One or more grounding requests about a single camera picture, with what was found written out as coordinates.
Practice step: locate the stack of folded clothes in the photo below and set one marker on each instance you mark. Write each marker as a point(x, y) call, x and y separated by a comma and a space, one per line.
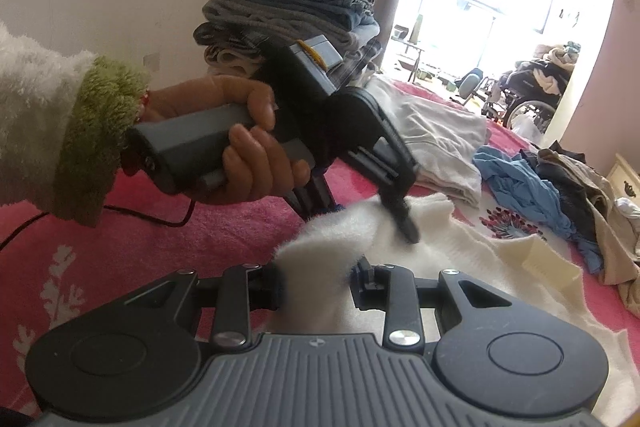
point(280, 7)

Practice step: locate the black wheelchair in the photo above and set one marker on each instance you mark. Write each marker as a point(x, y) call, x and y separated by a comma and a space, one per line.
point(530, 82)

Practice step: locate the white hoodie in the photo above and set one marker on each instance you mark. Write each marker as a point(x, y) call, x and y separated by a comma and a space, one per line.
point(435, 132)

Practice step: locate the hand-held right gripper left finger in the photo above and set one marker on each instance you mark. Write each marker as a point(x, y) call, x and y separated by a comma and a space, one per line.
point(260, 287)

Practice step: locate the white deer embroidered sweater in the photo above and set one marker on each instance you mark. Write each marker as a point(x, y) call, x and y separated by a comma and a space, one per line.
point(475, 267)

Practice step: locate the cream nightstand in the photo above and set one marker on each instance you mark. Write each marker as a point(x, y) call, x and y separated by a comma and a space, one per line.
point(627, 177)

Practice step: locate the blue shirt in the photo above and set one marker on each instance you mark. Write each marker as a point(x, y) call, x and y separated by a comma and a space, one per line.
point(525, 187)

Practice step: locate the beige pants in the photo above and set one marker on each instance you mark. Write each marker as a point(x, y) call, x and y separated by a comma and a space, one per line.
point(615, 257)

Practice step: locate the white plastic bag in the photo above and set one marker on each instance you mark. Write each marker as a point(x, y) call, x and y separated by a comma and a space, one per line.
point(527, 127)

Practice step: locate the white wall socket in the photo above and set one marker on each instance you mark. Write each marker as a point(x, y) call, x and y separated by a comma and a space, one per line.
point(151, 61)

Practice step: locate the dark navy trousers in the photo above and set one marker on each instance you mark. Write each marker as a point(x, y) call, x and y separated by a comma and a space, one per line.
point(575, 192)

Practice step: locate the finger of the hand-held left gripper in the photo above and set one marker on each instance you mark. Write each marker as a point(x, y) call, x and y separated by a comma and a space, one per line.
point(400, 202)
point(315, 199)

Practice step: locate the heap of jackets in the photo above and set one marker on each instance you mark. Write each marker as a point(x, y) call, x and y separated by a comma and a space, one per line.
point(555, 54)

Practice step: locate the pink flower print blanket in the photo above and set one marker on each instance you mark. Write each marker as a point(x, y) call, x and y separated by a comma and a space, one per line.
point(100, 267)

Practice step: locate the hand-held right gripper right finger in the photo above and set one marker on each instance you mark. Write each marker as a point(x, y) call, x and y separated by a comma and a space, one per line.
point(360, 287)

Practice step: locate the white shirt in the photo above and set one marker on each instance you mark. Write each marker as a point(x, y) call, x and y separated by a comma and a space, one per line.
point(630, 217)

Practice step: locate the person's left hand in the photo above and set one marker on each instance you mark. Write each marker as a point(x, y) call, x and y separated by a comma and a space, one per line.
point(250, 167)

